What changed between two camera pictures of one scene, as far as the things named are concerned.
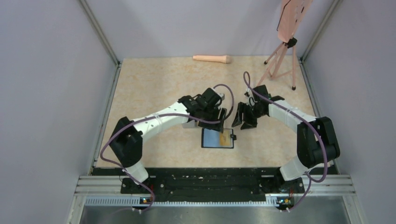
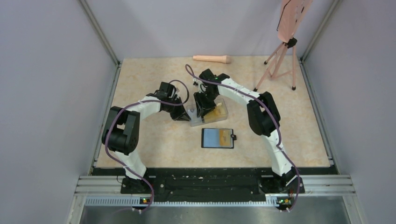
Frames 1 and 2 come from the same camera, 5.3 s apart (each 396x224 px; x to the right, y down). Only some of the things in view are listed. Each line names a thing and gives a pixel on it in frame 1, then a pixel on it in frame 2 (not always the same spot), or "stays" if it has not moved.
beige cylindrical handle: x=224 y=59 stays
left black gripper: x=217 y=126 to x=181 y=115
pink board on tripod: x=293 y=12 stays
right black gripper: x=249 y=123 to x=202 y=108
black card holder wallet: x=210 y=138 stays
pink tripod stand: x=274 y=67 stays
